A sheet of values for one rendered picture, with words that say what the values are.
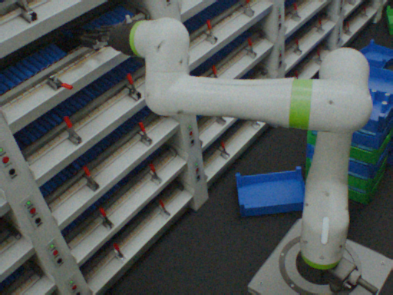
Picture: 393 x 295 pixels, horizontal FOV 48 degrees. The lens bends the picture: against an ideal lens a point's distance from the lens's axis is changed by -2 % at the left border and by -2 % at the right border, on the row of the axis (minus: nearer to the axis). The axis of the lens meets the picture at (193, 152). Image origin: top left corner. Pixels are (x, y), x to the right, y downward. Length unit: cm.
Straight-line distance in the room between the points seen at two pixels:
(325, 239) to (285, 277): 22
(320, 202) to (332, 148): 16
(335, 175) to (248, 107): 43
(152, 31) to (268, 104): 32
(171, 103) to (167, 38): 15
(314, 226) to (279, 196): 83
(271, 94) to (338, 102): 15
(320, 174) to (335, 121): 37
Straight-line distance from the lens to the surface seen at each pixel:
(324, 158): 134
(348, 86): 105
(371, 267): 153
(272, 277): 146
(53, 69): 134
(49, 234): 148
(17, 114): 127
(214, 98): 106
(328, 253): 135
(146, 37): 110
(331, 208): 132
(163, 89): 109
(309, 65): 277
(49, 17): 125
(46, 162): 139
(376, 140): 186
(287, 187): 214
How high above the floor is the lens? 153
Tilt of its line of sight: 40 degrees down
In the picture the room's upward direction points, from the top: 10 degrees counter-clockwise
